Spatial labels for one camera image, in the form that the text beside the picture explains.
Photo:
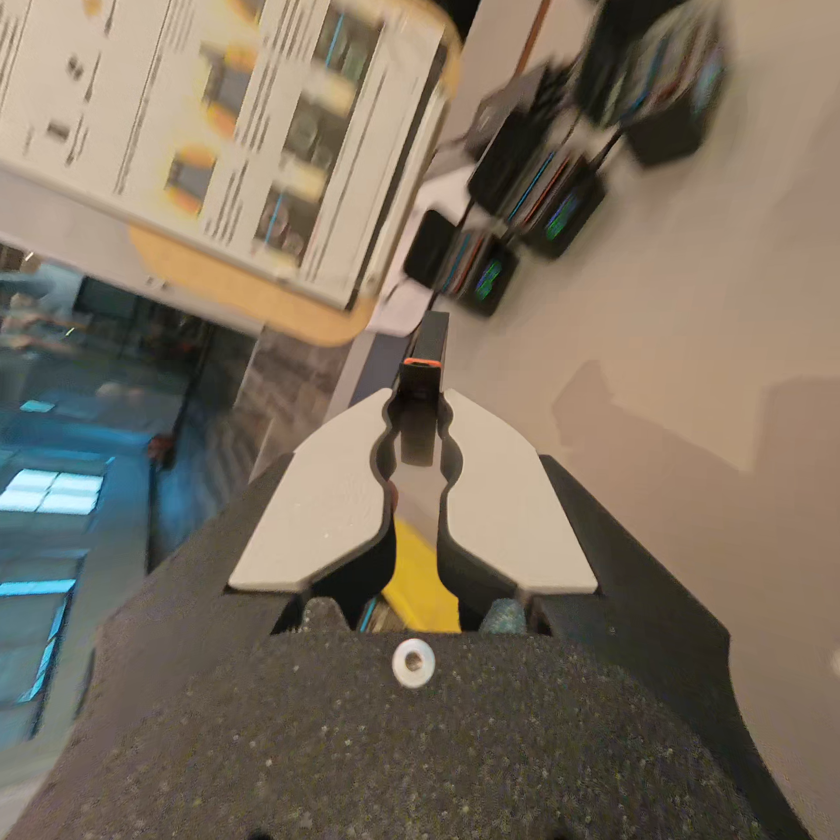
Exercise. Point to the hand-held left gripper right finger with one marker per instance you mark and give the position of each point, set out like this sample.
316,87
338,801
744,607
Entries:
519,512

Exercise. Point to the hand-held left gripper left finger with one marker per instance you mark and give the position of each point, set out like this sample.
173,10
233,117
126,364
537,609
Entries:
315,512

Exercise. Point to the yellow plastic bin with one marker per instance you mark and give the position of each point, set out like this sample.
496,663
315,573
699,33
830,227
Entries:
420,578

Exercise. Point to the red-edged black battery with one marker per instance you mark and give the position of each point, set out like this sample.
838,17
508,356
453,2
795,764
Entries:
423,394

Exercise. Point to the black usb hub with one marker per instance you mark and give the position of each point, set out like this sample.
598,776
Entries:
492,99

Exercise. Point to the white stand base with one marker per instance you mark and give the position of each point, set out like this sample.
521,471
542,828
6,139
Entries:
387,313

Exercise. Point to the large glass window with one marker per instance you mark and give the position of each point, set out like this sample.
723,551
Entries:
53,492

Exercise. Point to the instruction board on stand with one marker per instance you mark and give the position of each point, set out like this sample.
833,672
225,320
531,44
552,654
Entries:
158,105

